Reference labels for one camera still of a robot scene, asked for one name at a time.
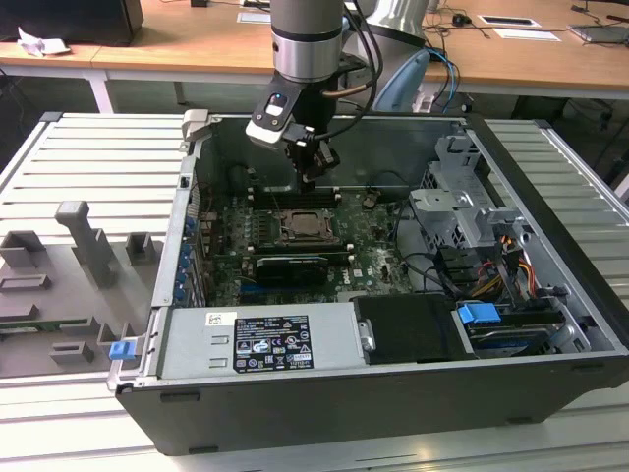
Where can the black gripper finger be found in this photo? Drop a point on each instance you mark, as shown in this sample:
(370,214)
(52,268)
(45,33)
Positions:
(327,159)
(307,167)

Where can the thin metal locking lever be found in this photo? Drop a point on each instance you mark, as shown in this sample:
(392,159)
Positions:
(275,201)

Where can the square CPU chip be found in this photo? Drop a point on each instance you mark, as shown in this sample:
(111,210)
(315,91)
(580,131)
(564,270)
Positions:
(307,222)

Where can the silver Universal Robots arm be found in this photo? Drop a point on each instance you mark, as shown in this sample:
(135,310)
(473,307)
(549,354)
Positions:
(307,44)

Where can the black RAM slot bank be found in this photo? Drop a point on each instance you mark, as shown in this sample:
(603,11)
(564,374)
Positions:
(280,197)
(300,249)

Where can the black CPU socket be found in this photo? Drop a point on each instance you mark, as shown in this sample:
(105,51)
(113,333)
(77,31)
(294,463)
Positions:
(309,241)

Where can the black graphics card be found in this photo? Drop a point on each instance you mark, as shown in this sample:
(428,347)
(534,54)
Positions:
(292,270)

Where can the green motherboard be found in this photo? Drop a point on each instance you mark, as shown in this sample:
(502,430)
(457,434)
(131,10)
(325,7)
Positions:
(378,265)

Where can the silver metal drive cage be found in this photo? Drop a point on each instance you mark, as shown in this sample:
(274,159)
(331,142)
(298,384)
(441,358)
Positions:
(457,196)

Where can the long wooden desk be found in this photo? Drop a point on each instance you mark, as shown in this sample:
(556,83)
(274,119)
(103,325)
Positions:
(196,39)

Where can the black computer mouse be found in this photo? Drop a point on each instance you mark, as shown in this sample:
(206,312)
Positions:
(461,19)

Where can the black plastic shroud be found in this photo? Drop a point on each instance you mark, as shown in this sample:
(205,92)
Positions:
(408,329)

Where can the grey power supply unit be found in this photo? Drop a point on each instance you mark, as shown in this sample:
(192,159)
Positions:
(196,344)

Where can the hard disk in blue carrier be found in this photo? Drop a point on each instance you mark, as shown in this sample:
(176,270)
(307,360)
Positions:
(477,313)

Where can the white paper sheet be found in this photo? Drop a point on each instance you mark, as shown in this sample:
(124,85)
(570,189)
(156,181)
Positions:
(528,34)

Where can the black open PC case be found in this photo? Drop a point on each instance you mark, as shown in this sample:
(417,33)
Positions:
(344,418)

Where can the blue case latch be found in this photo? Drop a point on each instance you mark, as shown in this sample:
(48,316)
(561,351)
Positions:
(122,351)

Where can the black computer box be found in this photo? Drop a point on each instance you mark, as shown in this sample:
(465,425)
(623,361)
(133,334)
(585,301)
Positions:
(74,19)

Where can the crumpled white paper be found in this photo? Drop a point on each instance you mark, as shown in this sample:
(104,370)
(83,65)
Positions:
(41,44)

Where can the grey parts rack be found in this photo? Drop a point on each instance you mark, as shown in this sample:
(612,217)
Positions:
(49,295)

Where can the grey laptop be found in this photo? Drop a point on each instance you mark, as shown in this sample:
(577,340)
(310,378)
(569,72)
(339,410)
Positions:
(599,33)

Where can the green RAM stick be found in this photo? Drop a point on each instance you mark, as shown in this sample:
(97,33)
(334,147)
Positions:
(44,325)

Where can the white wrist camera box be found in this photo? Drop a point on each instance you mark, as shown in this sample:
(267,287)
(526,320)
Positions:
(268,133)

